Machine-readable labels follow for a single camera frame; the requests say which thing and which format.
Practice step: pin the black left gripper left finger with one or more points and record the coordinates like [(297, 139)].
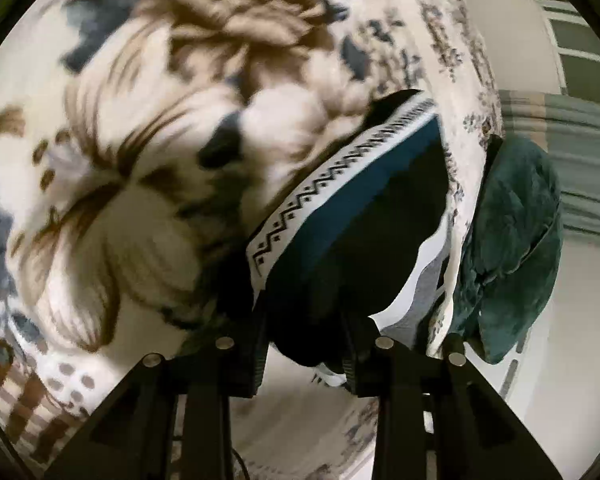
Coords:
[(168, 417)]

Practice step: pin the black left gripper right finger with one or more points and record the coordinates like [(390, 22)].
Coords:
[(439, 418)]

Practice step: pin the black patterned knit sweater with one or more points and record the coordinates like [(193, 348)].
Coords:
[(361, 244)]

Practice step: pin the dark green plush blanket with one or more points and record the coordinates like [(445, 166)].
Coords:
[(512, 251)]

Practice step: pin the striped grey curtain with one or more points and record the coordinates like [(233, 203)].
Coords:
[(569, 130)]

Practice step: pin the cream floral fleece blanket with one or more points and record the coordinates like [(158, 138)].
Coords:
[(141, 141)]

